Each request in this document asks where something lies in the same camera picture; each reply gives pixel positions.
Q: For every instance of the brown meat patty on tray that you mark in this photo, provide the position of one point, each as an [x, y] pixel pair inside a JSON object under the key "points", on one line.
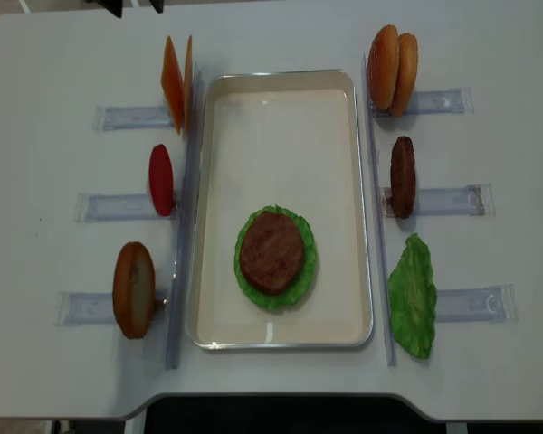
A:
{"points": [[271, 253]]}

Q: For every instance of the green lettuce leaf on tray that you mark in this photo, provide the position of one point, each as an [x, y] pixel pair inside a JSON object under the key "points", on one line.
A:
{"points": [[299, 287]]}

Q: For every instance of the red tomato slice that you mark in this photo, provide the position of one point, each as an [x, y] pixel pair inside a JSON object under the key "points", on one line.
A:
{"points": [[161, 180]]}

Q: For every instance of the brown meat patty standing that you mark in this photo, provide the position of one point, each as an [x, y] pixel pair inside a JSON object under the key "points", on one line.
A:
{"points": [[403, 178]]}

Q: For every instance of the clear pusher rack tomato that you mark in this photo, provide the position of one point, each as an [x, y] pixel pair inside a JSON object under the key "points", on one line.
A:
{"points": [[117, 208]]}

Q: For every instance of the bread bun slice left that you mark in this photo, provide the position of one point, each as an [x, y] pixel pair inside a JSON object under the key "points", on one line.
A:
{"points": [[133, 292]]}

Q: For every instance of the green lettuce leaf standing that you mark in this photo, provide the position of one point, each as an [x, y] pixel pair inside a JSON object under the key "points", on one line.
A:
{"points": [[412, 299]]}

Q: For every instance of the orange cheese slice outer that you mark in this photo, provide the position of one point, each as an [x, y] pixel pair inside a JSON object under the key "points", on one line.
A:
{"points": [[173, 85]]}

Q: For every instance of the clear pusher rack cheese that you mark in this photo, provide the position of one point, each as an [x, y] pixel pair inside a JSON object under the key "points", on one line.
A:
{"points": [[108, 118]]}

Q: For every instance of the clear pusher rack bread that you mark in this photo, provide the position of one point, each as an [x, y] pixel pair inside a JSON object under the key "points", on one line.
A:
{"points": [[90, 309]]}

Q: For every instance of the clear pusher rack lettuce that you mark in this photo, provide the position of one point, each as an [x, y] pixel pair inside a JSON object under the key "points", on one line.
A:
{"points": [[493, 304]]}

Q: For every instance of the cream metal tray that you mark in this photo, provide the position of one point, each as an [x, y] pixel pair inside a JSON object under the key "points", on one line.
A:
{"points": [[280, 143]]}

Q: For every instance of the sesame bun top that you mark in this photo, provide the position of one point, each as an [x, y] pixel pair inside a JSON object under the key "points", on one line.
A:
{"points": [[382, 67]]}

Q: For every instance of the clear pusher rack patty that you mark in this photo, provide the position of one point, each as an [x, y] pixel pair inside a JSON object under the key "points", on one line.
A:
{"points": [[470, 200]]}

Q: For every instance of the clear pusher rack buns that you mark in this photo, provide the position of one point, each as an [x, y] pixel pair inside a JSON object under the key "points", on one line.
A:
{"points": [[435, 102]]}

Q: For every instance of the bun slice right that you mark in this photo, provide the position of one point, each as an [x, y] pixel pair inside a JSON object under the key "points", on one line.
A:
{"points": [[406, 76]]}

